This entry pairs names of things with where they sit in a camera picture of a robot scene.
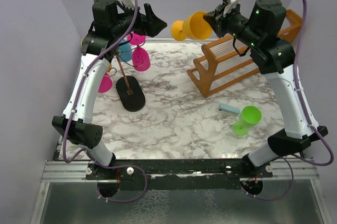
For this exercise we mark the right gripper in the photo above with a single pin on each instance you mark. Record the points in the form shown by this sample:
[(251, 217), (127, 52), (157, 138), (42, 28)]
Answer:
[(217, 20)]

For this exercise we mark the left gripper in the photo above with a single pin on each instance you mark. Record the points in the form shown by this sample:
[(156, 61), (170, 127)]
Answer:
[(155, 23)]

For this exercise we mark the yellow wine glass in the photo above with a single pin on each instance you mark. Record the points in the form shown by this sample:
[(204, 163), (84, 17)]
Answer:
[(193, 27), (109, 67)]

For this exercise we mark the pink wine glass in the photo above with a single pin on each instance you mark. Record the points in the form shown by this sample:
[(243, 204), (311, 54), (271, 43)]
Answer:
[(140, 57), (106, 84)]

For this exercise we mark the blue wine glass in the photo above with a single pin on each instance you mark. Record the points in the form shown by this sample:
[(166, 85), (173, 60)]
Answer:
[(125, 51)]

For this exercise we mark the metal wine glass rack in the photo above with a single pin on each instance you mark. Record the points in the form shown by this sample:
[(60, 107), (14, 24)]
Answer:
[(128, 88)]

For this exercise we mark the green wine glass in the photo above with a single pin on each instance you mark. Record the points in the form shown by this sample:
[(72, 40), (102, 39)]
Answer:
[(249, 117)]

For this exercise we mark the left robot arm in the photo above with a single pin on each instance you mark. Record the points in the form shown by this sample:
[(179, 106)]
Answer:
[(112, 22)]

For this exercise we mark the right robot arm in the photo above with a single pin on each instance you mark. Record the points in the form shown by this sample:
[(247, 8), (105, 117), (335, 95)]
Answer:
[(275, 58)]

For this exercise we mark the wooden dish rack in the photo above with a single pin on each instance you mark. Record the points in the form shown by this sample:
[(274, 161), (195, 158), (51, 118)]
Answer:
[(220, 67)]

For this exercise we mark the light blue eraser block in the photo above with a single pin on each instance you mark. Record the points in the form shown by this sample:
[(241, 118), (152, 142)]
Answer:
[(228, 109)]

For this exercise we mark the black base frame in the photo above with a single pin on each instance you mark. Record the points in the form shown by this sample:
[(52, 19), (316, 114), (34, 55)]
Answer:
[(176, 174)]

